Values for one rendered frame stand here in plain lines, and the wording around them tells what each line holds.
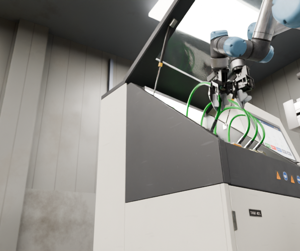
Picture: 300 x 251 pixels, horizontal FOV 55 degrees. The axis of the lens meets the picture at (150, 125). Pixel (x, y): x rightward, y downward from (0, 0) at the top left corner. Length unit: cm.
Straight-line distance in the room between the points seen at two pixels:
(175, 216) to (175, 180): 14
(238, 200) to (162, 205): 32
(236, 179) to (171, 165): 28
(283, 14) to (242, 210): 64
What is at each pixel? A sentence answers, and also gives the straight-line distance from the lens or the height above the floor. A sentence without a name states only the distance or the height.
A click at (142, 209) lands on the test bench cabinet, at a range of 132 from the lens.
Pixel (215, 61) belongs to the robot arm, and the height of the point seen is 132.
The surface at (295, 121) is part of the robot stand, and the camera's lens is 93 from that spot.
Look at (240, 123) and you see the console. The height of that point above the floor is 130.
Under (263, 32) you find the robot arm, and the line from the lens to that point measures 126.
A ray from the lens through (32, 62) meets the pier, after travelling 324.
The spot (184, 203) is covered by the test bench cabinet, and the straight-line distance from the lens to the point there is 114.
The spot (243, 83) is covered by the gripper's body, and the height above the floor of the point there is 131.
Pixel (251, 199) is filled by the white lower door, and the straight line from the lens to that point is 115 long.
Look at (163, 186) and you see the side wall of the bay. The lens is 123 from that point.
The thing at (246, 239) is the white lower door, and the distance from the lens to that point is 108.
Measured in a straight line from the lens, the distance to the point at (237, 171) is 111.
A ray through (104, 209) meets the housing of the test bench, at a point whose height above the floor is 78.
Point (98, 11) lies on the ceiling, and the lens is 325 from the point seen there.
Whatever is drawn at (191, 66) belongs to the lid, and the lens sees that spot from 179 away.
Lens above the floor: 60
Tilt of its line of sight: 23 degrees up
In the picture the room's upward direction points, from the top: 1 degrees counter-clockwise
